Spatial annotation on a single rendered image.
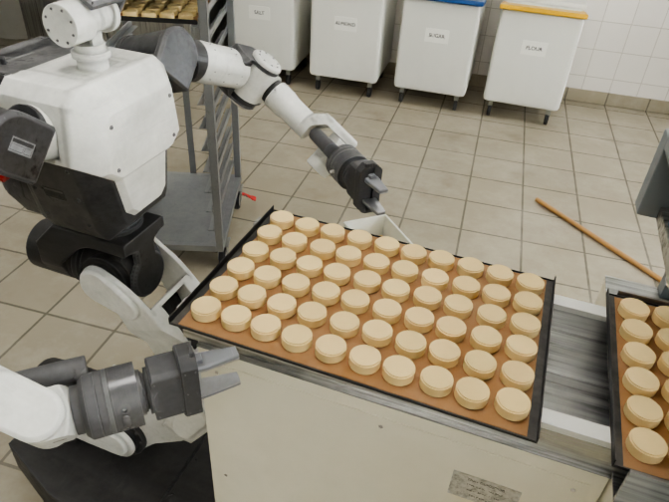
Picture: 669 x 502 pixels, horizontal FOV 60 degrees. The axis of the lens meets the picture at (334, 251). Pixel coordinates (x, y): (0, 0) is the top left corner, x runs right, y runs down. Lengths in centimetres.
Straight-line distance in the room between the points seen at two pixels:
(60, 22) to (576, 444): 100
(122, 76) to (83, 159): 16
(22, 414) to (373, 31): 381
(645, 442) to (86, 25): 103
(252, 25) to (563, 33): 215
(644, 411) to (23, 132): 99
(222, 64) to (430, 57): 304
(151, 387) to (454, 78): 373
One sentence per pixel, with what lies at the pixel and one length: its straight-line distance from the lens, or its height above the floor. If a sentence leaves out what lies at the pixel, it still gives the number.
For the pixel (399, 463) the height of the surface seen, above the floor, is 71.
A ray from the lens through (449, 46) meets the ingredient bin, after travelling 426.
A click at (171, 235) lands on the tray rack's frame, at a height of 15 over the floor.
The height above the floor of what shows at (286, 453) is 62.
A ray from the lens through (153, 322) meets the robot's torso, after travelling 125.
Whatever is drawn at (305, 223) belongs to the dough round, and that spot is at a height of 92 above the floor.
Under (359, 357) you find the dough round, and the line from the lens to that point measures 92.
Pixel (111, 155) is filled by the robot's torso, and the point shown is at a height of 113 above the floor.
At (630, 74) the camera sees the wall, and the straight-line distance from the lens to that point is 505.
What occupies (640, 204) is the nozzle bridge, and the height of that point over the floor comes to 104.
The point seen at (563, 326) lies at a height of 85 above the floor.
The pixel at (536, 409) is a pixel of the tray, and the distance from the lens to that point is 94.
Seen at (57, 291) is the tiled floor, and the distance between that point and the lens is 265.
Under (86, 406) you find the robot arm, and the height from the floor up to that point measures 98.
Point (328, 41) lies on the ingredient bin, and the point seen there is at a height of 39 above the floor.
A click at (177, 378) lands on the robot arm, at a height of 98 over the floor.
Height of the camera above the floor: 158
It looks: 35 degrees down
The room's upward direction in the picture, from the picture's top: 4 degrees clockwise
